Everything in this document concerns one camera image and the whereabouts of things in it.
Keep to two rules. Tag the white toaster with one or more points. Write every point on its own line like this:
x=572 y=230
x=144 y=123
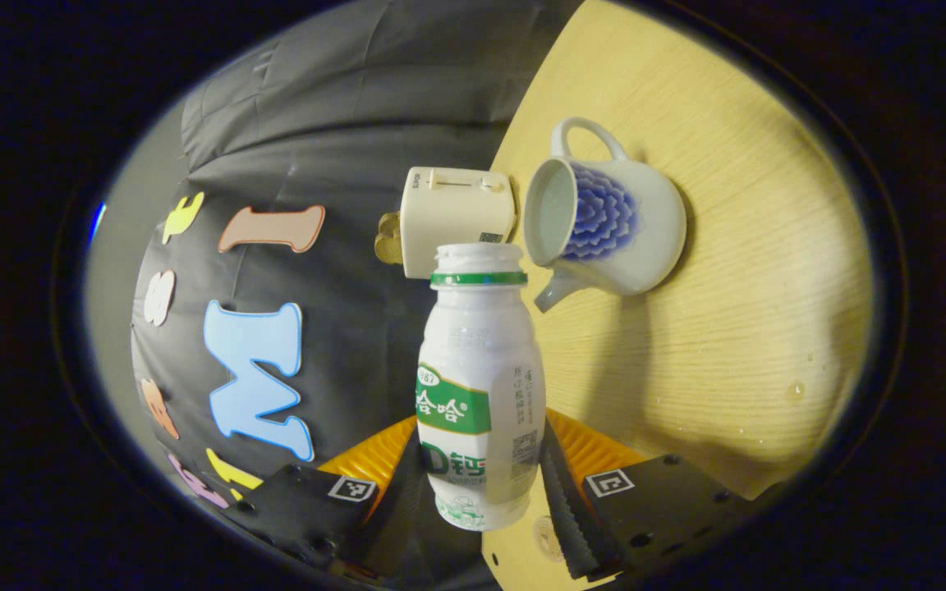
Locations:
x=448 y=213

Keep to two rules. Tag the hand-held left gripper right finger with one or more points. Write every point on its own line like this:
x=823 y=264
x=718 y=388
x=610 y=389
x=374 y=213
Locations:
x=571 y=525

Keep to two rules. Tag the brown bread slice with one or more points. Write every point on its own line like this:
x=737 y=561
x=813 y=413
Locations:
x=391 y=238

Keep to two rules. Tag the white plastic water bottle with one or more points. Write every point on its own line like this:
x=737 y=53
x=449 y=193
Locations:
x=473 y=345

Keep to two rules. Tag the white blue-flowered teacup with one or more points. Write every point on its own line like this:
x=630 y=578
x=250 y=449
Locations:
x=645 y=222

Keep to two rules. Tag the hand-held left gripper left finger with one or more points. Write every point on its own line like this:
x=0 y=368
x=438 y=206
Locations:
x=300 y=513

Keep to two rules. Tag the black backdrop cloth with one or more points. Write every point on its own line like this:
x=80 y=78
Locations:
x=342 y=123

